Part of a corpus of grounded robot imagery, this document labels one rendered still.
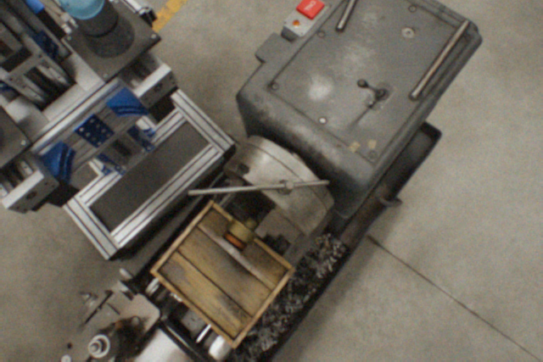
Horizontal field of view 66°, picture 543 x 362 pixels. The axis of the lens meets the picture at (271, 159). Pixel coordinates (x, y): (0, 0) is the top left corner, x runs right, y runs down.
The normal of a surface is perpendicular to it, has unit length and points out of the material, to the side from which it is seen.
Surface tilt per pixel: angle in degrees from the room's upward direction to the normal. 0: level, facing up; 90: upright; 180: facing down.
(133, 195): 0
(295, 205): 37
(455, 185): 0
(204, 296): 0
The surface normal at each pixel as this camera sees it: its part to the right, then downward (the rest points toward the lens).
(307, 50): -0.05, -0.31
